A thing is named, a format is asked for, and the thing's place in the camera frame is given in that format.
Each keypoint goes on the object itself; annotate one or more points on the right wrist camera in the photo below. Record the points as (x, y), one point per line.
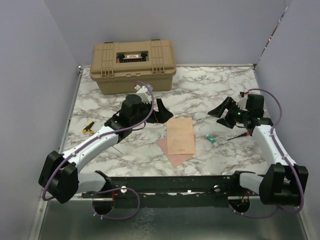
(242, 102)

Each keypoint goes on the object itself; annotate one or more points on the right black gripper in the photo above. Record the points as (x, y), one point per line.
(229, 103)

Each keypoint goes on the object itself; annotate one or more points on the red black screwdriver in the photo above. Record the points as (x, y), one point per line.
(245, 134)

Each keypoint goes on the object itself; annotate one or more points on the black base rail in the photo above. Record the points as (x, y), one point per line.
(170, 192)

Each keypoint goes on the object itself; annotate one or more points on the yellow black screwdriver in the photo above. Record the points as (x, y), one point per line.
(88, 129)

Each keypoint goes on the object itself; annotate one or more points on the tan paper letter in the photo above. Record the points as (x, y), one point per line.
(180, 136)

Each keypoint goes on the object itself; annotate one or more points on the tan plastic toolbox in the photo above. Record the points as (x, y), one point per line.
(117, 66)

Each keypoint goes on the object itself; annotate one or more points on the pink paper envelope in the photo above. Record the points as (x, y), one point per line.
(175, 159)

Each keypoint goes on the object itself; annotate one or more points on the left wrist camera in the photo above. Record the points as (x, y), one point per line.
(143, 93)

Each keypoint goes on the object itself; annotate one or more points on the green white glue stick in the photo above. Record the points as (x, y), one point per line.
(211, 139)

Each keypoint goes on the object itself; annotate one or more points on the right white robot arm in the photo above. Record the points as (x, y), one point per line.
(284, 182)

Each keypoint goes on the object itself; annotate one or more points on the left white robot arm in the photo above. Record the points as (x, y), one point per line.
(61, 173)

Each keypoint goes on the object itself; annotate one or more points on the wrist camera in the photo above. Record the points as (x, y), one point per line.
(242, 102)
(143, 93)

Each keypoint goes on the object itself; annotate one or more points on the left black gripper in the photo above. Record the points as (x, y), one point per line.
(160, 116)

